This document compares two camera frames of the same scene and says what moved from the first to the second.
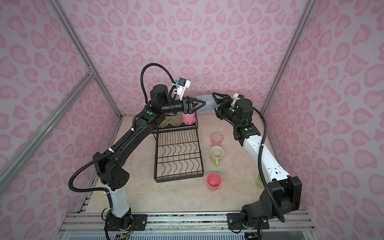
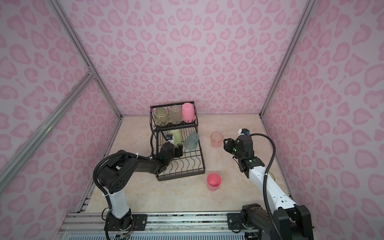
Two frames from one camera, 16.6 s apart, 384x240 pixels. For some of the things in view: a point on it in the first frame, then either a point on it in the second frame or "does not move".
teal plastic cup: (211, 103) → (191, 141)
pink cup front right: (213, 181) does not move
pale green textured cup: (176, 120) does not move
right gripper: (227, 99) → (230, 144)
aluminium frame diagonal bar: (14, 162) does not move
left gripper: (187, 102) → (179, 151)
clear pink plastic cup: (216, 139) does not move
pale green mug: (216, 153) → (177, 136)
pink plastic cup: (189, 119) does not move
